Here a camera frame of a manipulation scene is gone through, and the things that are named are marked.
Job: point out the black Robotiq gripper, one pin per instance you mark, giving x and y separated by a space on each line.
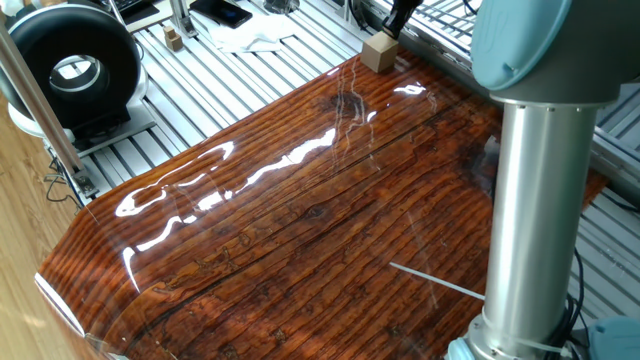
409 5

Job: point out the light wooden cube block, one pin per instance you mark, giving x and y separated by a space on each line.
378 55

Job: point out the silver grey UR5 robot arm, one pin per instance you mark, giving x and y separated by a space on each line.
540 200

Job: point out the dark round object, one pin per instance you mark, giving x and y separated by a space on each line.
281 6

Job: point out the white crumpled cloth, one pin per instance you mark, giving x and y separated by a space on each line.
250 37

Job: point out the black smartphone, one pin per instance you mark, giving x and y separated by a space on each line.
222 12

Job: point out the short aluminium profile stand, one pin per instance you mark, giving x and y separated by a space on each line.
181 17

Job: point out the glossy wood grain mat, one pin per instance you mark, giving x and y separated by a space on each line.
300 225

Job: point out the tiny wooden cube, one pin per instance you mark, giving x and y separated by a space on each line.
169 31
175 44

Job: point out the black flat pad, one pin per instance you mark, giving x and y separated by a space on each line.
147 12

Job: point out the black keyboard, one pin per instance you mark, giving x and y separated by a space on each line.
122 4

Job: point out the grey metal plate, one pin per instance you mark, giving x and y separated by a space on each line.
135 130

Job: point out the aluminium frame post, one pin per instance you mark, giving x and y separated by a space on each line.
40 105

